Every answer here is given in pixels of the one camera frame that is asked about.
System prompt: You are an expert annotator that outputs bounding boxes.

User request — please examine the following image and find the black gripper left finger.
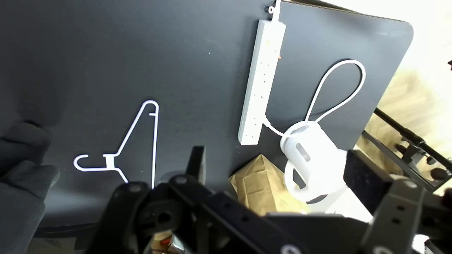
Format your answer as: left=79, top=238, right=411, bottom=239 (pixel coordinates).
left=86, top=144, right=305, bottom=254

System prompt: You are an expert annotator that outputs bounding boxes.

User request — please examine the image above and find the white kettle power cable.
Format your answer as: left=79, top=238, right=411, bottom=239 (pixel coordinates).
left=263, top=58, right=367, bottom=139

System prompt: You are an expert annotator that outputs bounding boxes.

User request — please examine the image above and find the brown paper bag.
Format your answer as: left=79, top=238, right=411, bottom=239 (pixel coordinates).
left=229, top=154, right=309, bottom=216

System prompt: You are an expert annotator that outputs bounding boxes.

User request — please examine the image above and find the black tripod stand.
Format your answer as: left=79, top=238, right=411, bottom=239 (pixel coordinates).
left=362, top=109, right=452, bottom=192

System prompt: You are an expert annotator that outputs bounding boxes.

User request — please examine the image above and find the white power strip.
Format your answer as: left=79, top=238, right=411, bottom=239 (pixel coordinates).
left=237, top=20, right=285, bottom=146

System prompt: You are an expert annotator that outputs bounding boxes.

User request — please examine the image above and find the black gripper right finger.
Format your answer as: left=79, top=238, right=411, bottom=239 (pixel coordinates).
left=359, top=180, right=452, bottom=254

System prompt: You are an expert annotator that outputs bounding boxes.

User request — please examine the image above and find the white electric kettle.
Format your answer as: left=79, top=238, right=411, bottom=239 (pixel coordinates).
left=280, top=122, right=346, bottom=202

